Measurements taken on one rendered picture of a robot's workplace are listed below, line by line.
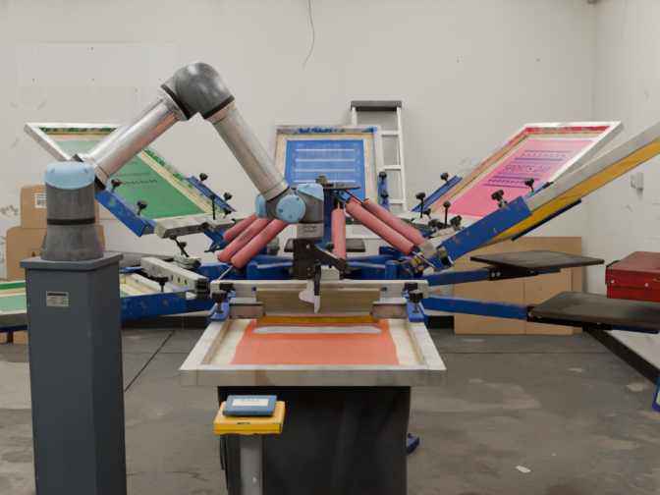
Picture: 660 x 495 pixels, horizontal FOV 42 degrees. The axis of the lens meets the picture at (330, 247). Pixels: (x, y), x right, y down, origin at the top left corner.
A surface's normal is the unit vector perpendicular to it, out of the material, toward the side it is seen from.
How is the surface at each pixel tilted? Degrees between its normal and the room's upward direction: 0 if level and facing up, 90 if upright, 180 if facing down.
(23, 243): 86
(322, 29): 90
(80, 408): 90
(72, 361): 90
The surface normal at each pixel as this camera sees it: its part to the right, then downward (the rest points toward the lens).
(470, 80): 0.00, 0.13
